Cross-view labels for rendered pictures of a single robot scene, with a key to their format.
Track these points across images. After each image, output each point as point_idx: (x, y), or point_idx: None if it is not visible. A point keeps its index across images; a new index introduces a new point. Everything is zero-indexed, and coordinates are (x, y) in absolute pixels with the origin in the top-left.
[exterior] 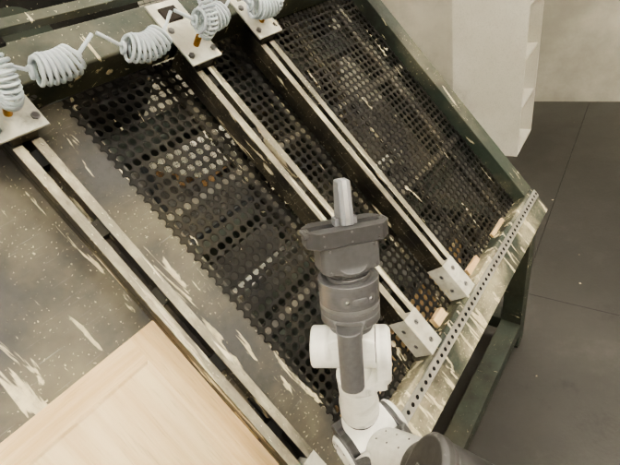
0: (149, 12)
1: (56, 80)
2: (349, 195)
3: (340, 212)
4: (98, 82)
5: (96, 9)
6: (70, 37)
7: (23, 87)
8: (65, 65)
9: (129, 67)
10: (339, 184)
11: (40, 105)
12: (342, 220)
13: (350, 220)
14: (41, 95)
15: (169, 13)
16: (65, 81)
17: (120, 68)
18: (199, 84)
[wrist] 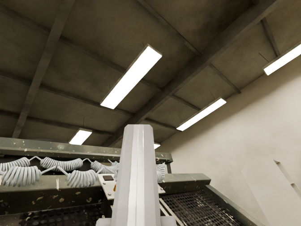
0: (98, 176)
1: (13, 180)
2: (147, 145)
3: (116, 186)
4: (52, 206)
5: (63, 155)
6: (51, 178)
7: (2, 193)
8: (25, 172)
9: (75, 201)
10: (126, 128)
11: (6, 213)
12: (115, 214)
13: (143, 218)
14: (10, 204)
15: (102, 167)
16: (18, 183)
17: (69, 199)
18: (109, 213)
